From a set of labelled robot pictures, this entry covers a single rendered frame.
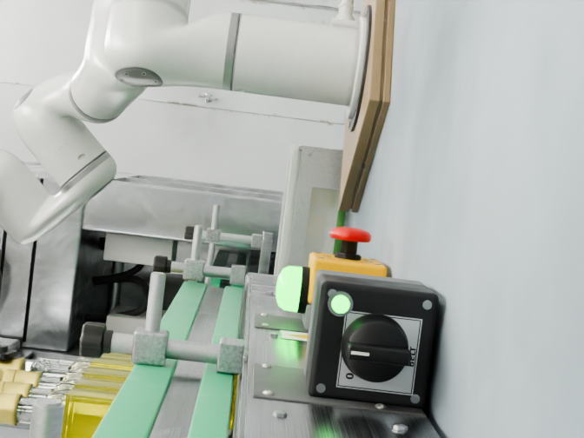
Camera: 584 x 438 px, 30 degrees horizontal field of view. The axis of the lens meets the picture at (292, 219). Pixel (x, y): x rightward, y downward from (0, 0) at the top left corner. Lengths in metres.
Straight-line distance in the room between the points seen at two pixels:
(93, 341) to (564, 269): 0.48
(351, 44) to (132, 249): 1.22
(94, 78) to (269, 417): 0.83
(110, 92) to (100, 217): 0.94
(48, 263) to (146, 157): 2.76
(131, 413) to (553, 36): 0.36
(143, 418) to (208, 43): 0.68
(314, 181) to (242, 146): 3.57
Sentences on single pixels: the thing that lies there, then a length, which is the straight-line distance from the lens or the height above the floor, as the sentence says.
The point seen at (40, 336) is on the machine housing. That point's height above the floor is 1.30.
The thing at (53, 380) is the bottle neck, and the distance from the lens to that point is 1.37.
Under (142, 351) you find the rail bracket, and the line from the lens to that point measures 0.88.
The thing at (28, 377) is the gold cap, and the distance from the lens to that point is 1.37.
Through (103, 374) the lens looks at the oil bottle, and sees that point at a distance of 1.35.
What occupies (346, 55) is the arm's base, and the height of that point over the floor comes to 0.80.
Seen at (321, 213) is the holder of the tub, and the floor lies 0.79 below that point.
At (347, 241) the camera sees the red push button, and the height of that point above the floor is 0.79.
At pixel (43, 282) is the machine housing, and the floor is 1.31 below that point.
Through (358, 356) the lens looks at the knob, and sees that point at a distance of 0.70.
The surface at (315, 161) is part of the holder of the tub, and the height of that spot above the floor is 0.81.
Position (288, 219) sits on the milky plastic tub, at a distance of 1.50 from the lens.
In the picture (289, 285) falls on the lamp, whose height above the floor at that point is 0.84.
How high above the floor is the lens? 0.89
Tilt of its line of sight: 2 degrees down
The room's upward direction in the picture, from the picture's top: 83 degrees counter-clockwise
